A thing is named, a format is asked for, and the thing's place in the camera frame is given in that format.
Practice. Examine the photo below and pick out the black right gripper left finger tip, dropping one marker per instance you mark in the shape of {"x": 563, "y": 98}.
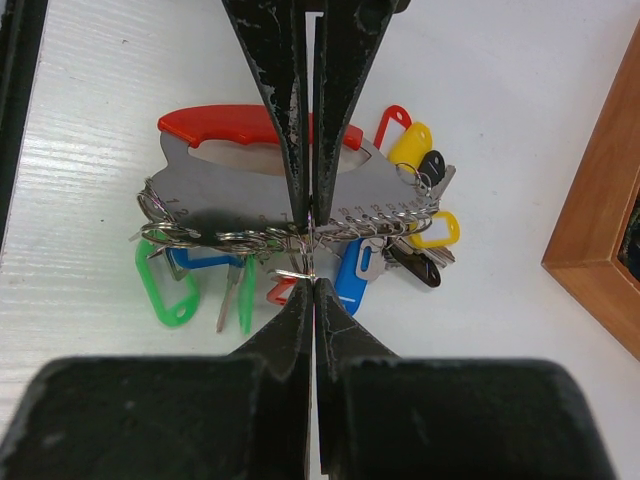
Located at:
{"x": 244, "y": 415}

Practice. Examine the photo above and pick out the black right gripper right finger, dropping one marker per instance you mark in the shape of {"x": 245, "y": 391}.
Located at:
{"x": 382, "y": 416}

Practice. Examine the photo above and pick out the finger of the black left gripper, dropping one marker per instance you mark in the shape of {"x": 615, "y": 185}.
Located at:
{"x": 272, "y": 35}
{"x": 347, "y": 39}

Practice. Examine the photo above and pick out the silver key with red tag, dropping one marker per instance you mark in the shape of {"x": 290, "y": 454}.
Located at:
{"x": 284, "y": 281}

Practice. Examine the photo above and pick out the green key tag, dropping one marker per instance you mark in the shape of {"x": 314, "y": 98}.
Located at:
{"x": 172, "y": 293}

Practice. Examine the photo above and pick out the yellow key tag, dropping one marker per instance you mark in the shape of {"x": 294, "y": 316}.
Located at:
{"x": 412, "y": 146}

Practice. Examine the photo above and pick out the blue key tag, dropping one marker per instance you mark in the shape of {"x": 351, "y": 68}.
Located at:
{"x": 361, "y": 264}

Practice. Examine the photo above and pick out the black key tag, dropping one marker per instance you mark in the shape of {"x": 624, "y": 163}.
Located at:
{"x": 419, "y": 264}

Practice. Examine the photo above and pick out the wooden compartment tray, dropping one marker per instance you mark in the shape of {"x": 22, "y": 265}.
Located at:
{"x": 582, "y": 254}

